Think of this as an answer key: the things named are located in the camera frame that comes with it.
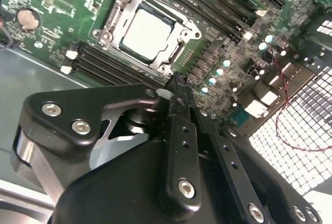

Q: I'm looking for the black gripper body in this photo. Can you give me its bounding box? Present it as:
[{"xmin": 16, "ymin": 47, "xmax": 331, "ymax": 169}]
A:
[{"xmin": 51, "ymin": 139, "xmax": 246, "ymax": 224}]

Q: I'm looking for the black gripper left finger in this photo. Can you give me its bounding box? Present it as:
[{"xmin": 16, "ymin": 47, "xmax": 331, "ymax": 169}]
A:
[{"xmin": 10, "ymin": 75, "xmax": 203, "ymax": 211}]

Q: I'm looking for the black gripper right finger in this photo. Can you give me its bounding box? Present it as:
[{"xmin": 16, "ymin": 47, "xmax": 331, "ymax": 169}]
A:
[{"xmin": 185, "ymin": 79, "xmax": 323, "ymax": 224}]

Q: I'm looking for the silver topped CPU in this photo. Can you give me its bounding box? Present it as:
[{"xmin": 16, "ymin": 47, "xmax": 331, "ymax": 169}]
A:
[{"xmin": 119, "ymin": 7, "xmax": 178, "ymax": 63}]

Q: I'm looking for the metal socket cover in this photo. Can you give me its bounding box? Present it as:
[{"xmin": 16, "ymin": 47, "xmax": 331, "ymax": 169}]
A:
[{"xmin": 102, "ymin": 0, "xmax": 194, "ymax": 66}]

